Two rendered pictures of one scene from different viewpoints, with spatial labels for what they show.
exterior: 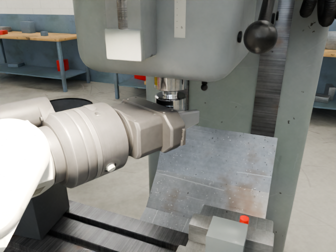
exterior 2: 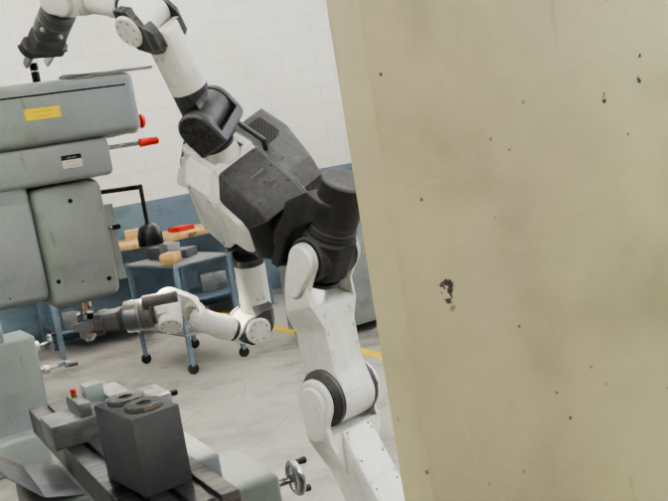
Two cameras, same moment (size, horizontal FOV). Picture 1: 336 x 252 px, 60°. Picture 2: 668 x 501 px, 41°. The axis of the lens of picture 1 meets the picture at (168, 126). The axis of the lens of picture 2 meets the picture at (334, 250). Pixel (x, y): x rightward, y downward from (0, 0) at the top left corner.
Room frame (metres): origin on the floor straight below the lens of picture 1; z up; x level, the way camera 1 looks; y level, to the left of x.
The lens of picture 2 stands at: (1.83, 2.11, 1.67)
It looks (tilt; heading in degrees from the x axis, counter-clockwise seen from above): 8 degrees down; 220
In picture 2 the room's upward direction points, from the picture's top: 9 degrees counter-clockwise
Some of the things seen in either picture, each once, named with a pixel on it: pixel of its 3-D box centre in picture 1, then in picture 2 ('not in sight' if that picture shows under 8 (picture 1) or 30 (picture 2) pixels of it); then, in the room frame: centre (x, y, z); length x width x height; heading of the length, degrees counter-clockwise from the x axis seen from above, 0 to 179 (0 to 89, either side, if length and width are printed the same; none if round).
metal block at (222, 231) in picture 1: (226, 243); (92, 393); (0.37, -0.10, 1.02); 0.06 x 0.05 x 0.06; 69
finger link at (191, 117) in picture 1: (185, 121); not in sight; (0.39, -0.03, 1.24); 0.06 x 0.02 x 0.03; 133
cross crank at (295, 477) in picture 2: not in sight; (285, 481); (-0.05, 0.18, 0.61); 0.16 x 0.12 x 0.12; 158
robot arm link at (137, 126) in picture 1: (120, 133); (119, 319); (0.35, 0.06, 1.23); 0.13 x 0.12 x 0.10; 43
